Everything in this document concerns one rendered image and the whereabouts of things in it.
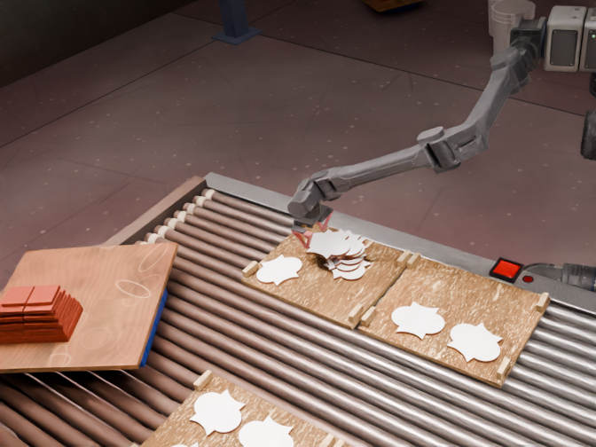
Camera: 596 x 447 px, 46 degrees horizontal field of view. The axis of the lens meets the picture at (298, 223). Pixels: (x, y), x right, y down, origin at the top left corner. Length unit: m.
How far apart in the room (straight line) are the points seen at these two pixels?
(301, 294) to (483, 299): 0.52
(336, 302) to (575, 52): 0.99
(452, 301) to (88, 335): 1.01
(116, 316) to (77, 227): 2.39
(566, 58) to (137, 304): 1.41
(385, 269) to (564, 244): 1.76
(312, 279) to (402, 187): 2.08
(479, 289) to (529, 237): 1.73
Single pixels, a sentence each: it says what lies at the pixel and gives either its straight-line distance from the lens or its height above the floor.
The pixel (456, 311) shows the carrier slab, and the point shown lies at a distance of 2.01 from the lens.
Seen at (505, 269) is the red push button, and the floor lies 0.93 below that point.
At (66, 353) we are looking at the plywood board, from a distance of 1.99.
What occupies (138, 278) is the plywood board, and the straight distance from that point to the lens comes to 2.13.
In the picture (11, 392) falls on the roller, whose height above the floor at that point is 0.92.
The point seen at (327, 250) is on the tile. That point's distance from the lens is 2.13.
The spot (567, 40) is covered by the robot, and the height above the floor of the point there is 1.47.
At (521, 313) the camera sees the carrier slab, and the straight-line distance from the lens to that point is 2.02.
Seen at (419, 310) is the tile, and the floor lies 0.95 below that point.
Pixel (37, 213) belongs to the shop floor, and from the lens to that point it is 4.66.
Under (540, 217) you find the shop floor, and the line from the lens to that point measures 3.93.
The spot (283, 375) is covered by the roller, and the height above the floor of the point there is 0.91.
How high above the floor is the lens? 2.34
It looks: 36 degrees down
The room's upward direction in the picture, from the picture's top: 9 degrees counter-clockwise
